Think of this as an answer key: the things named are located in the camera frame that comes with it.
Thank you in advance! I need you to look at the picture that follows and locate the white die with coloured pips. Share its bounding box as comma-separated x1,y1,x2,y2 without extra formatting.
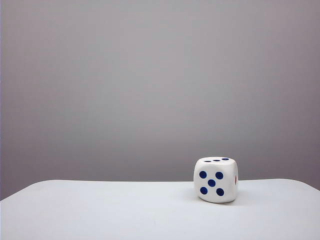
193,157,239,204

